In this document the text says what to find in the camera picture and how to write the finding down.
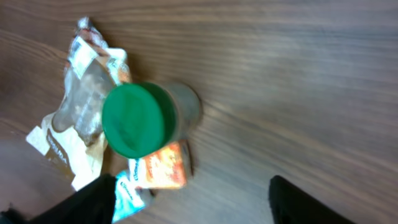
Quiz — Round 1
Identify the teal tissue pack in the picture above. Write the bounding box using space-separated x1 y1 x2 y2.
112 170 155 223

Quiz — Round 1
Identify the snack bag brown white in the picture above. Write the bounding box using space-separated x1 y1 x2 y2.
25 17 131 191

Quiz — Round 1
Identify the orange small box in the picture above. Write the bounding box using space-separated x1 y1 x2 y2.
128 140 193 189

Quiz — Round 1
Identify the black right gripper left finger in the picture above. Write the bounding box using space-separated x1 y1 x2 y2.
1 174 116 224

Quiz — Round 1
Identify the green lid jar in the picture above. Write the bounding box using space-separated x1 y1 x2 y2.
102 82 202 159

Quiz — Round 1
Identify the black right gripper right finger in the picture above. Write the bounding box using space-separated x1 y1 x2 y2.
269 175 353 224

